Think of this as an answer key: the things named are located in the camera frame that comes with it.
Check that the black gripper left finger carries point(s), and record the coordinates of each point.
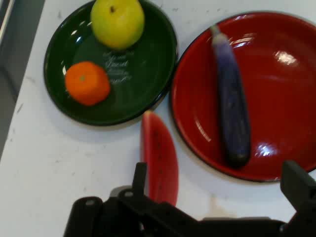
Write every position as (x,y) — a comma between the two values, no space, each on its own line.
(123,212)

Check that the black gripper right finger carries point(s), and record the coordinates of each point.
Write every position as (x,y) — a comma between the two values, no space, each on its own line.
(297,182)

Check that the purple toy eggplant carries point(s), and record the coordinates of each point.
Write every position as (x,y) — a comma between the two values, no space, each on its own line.
(230,103)

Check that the red toy watermelon slice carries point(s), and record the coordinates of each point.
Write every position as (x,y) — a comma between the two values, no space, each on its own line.
(160,158)

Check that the red enamel plate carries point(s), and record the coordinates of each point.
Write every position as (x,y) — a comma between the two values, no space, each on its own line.
(276,98)

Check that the dark green enamel plate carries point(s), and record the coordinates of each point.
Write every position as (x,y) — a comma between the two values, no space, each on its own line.
(138,81)

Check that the orange toy mandarin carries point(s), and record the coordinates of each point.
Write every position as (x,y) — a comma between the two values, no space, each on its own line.
(87,83)

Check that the yellow-green toy pear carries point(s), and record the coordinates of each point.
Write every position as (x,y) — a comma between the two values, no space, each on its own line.
(118,23)

